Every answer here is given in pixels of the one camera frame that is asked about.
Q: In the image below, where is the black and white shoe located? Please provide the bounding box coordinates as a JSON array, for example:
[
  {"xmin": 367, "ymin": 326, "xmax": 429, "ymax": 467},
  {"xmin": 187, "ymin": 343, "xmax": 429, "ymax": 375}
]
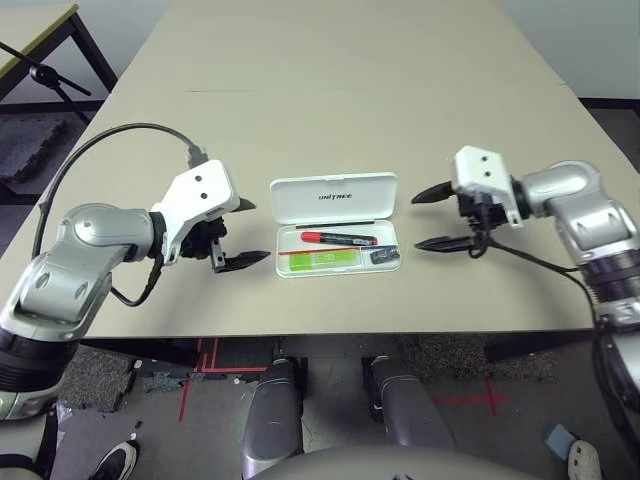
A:
[{"xmin": 92, "ymin": 439, "xmax": 141, "ymax": 480}]

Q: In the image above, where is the black left wrist camera cable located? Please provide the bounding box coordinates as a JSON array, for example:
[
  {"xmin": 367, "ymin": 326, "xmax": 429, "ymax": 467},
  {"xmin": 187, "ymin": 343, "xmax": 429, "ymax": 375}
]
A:
[{"xmin": 34, "ymin": 122, "xmax": 209, "ymax": 307}]

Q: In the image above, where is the green highlighter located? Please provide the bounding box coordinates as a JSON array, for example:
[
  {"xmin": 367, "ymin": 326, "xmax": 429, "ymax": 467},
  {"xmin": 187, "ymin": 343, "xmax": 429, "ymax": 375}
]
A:
[{"xmin": 287, "ymin": 248, "xmax": 364, "ymax": 273}]

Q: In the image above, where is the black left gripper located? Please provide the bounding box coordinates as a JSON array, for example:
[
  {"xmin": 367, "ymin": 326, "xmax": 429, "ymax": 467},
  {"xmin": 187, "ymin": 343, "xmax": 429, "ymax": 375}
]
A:
[{"xmin": 179, "ymin": 197, "xmax": 273, "ymax": 275}]

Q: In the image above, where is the black marker with red cap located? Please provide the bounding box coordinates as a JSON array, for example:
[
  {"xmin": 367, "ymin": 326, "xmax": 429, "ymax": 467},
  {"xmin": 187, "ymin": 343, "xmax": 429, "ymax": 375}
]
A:
[{"xmin": 299, "ymin": 229, "xmax": 378, "ymax": 247}]

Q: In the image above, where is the black tripod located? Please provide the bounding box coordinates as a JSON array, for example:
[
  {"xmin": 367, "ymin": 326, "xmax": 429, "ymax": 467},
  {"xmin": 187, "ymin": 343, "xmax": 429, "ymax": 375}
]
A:
[{"xmin": 0, "ymin": 40, "xmax": 94, "ymax": 124}]

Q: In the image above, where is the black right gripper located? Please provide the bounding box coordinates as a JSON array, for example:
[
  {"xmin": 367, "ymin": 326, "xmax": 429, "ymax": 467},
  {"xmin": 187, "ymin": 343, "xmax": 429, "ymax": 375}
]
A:
[{"xmin": 410, "ymin": 180, "xmax": 504, "ymax": 259}]

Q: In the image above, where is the grey robot left leg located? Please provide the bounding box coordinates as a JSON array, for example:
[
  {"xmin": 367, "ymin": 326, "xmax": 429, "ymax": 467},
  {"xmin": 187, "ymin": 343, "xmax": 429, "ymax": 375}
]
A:
[{"xmin": 242, "ymin": 357, "xmax": 309, "ymax": 466}]

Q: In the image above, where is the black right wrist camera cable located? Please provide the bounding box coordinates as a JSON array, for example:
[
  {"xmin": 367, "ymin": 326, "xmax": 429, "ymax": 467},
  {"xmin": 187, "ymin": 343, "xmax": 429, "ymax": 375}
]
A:
[{"xmin": 479, "ymin": 234, "xmax": 640, "ymax": 451}]

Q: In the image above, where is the dark foam floor mat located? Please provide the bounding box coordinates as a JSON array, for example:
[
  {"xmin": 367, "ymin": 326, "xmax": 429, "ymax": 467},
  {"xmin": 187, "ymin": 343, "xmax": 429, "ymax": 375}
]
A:
[{"xmin": 0, "ymin": 115, "xmax": 69, "ymax": 186}]

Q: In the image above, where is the grey robot torso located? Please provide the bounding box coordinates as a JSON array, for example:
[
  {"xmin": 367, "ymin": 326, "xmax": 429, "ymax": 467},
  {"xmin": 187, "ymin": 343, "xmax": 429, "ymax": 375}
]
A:
[{"xmin": 247, "ymin": 444, "xmax": 536, "ymax": 480}]

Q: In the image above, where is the small silver metal clip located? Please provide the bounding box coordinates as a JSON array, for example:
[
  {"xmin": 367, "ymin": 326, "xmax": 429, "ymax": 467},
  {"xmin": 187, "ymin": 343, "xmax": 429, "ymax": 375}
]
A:
[{"xmin": 367, "ymin": 245, "xmax": 401, "ymax": 266}]

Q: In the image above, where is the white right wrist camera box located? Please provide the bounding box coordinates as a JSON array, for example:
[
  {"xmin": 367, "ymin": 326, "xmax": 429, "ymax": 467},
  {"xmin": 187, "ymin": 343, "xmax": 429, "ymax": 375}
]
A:
[{"xmin": 451, "ymin": 144, "xmax": 525, "ymax": 229}]

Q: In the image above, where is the white plastic pencil case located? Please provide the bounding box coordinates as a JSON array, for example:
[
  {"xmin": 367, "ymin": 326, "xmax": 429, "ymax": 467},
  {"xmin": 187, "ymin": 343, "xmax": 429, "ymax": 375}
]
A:
[{"xmin": 268, "ymin": 171, "xmax": 403, "ymax": 280}]

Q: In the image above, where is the beige side table black frame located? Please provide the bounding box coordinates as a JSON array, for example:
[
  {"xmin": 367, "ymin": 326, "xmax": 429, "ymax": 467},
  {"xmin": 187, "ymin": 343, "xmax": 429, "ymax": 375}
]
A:
[{"xmin": 0, "ymin": 3, "xmax": 119, "ymax": 106}]

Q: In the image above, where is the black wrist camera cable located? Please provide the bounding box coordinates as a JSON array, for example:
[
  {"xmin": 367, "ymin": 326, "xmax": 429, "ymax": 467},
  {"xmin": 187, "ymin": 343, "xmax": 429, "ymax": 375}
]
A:
[
  {"xmin": 34, "ymin": 122, "xmax": 209, "ymax": 307},
  {"xmin": 479, "ymin": 234, "xmax": 640, "ymax": 451}
]

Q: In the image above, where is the grey robot leg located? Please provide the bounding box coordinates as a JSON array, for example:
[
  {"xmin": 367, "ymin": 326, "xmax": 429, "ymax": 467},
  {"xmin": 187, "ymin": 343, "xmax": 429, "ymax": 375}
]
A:
[
  {"xmin": 242, "ymin": 357, "xmax": 309, "ymax": 466},
  {"xmin": 362, "ymin": 355, "xmax": 456, "ymax": 451}
]

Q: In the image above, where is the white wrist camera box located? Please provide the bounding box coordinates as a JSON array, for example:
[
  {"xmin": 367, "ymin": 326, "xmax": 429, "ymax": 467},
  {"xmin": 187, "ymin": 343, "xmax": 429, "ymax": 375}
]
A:
[
  {"xmin": 149, "ymin": 159, "xmax": 241, "ymax": 266},
  {"xmin": 451, "ymin": 144, "xmax": 525, "ymax": 229}
]

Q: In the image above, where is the small blue block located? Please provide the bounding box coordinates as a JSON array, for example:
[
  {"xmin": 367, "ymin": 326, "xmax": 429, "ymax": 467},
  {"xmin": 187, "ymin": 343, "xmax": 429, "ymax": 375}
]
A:
[{"xmin": 543, "ymin": 423, "xmax": 576, "ymax": 454}]

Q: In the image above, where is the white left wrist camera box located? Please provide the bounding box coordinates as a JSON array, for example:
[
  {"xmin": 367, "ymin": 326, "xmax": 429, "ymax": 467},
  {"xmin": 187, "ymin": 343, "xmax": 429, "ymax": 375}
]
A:
[{"xmin": 149, "ymin": 159, "xmax": 241, "ymax": 266}]

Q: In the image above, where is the grey robot right leg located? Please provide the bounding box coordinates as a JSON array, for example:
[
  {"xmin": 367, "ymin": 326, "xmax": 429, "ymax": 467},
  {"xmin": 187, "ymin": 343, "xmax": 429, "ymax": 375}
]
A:
[{"xmin": 362, "ymin": 355, "xmax": 456, "ymax": 451}]

